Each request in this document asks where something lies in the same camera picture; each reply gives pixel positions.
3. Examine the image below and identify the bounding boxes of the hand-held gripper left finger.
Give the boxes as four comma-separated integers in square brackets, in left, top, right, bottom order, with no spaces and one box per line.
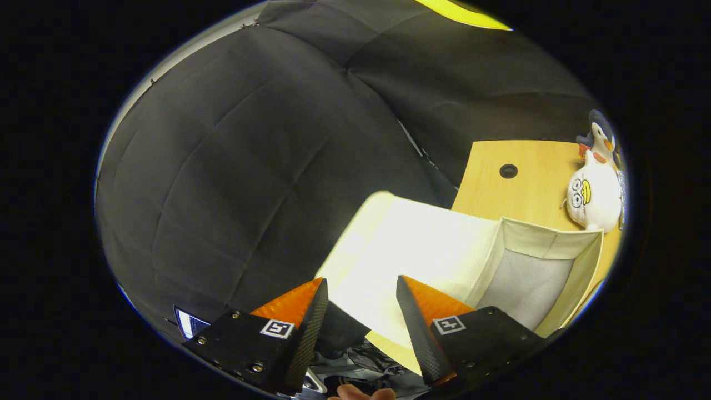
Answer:
[182,277,329,396]

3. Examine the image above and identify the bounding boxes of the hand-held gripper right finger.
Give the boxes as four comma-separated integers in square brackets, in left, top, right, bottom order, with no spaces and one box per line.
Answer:
[395,274,550,392]

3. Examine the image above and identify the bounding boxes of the beige fabric storage box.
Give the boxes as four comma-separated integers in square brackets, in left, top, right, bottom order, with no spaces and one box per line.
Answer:
[314,191,605,376]

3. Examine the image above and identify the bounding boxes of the dark grey cloth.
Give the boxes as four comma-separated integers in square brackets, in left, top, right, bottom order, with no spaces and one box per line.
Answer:
[310,340,429,398]

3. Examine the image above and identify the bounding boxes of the computer monitor screen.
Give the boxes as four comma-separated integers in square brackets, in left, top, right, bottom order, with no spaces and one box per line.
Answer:
[174,306,212,341]

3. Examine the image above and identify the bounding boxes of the white plush duck toy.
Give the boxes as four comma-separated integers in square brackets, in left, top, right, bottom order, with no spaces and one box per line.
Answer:
[560,164,623,233]

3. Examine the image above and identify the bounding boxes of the grey penguin plush toy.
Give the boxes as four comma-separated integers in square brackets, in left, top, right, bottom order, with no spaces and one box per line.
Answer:
[576,109,618,167]

